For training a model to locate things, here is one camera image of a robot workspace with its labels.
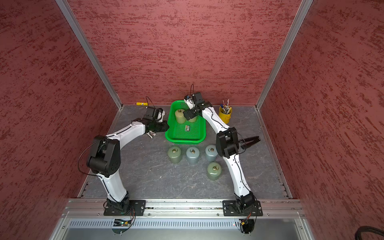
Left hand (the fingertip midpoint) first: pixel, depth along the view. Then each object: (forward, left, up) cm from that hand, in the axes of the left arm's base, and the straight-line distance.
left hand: (167, 129), depth 96 cm
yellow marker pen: (+32, +28, -8) cm, 43 cm away
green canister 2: (-27, -29, -1) cm, 40 cm away
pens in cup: (+12, -38, +8) cm, 41 cm away
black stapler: (-6, -53, -5) cm, 53 cm away
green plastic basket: (+4, -12, -10) cm, 16 cm away
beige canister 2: (+4, -17, +5) cm, 18 cm away
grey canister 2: (-16, -28, 0) cm, 32 cm away
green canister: (-18, -6, -1) cm, 19 cm away
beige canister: (+11, -7, -1) cm, 13 cm away
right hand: (+13, -16, +1) cm, 21 cm away
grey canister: (-17, -17, -1) cm, 24 cm away
